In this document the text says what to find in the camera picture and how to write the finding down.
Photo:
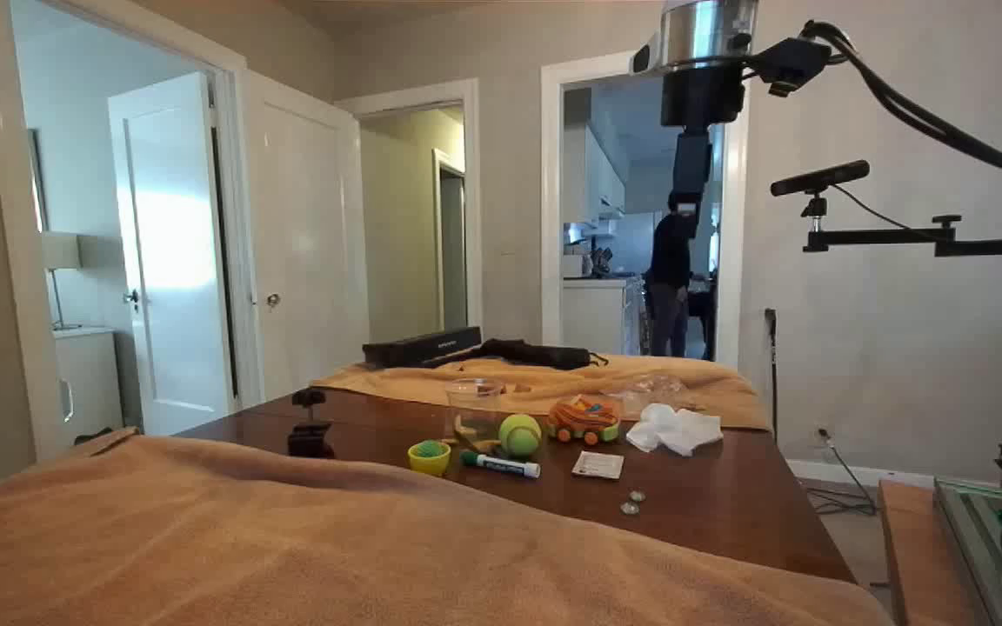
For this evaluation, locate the long black box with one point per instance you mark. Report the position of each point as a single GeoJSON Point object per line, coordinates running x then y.
{"type": "Point", "coordinates": [420, 348]}

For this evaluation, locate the black stereo camera bar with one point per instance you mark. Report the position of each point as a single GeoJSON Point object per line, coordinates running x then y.
{"type": "Point", "coordinates": [819, 178]}

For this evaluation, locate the wooden side bench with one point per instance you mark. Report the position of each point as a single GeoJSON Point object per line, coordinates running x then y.
{"type": "Point", "coordinates": [921, 559]}

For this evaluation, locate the white panel door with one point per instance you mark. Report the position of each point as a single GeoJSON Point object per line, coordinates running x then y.
{"type": "Point", "coordinates": [305, 231]}
{"type": "Point", "coordinates": [171, 256]}

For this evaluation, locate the person in dark clothes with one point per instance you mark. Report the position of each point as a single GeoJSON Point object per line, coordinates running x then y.
{"type": "Point", "coordinates": [670, 280]}

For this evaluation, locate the clear plastic wrapper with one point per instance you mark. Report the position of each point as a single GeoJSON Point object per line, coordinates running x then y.
{"type": "Point", "coordinates": [645, 397]}

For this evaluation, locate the white printed card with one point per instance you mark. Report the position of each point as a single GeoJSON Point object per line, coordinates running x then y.
{"type": "Point", "coordinates": [598, 463]}

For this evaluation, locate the small black clamp mount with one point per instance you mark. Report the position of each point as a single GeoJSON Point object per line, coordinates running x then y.
{"type": "Point", "coordinates": [312, 439]}

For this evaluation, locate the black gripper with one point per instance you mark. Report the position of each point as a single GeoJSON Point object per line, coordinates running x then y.
{"type": "Point", "coordinates": [700, 94]}

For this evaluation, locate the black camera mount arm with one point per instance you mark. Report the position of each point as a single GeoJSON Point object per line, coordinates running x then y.
{"type": "Point", "coordinates": [929, 242]}

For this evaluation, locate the crumpled white tissue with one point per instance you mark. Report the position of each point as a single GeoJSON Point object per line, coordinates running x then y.
{"type": "Point", "coordinates": [674, 429]}

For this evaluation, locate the white dresser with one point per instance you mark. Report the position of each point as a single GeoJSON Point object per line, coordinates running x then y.
{"type": "Point", "coordinates": [89, 385]}

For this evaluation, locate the yellow-green tennis ball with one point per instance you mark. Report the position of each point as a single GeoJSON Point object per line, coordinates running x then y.
{"type": "Point", "coordinates": [521, 435]}

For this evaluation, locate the small silver coin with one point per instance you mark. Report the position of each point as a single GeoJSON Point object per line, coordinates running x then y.
{"type": "Point", "coordinates": [637, 498]}
{"type": "Point", "coordinates": [632, 508]}

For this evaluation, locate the white marker green cap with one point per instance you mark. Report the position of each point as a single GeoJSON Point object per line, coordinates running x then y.
{"type": "Point", "coordinates": [505, 468]}

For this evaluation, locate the thin dark pole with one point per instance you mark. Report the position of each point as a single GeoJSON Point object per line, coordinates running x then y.
{"type": "Point", "coordinates": [774, 370]}

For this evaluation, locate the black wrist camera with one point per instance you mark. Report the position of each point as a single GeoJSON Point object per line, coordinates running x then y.
{"type": "Point", "coordinates": [790, 64]}

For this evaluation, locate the black fabric bag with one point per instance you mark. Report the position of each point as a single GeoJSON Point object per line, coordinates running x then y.
{"type": "Point", "coordinates": [539, 352]}

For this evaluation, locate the clear plastic cup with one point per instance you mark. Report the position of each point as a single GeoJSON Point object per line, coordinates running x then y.
{"type": "Point", "coordinates": [474, 406]}

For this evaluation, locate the metal framed board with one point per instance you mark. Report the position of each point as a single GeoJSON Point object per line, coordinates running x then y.
{"type": "Point", "coordinates": [989, 559]}

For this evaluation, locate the green bowl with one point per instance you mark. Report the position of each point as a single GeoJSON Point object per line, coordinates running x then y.
{"type": "Point", "coordinates": [430, 458]}

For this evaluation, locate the orange terry towel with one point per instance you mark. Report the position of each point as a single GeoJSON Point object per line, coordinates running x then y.
{"type": "Point", "coordinates": [295, 543]}
{"type": "Point", "coordinates": [410, 382]}

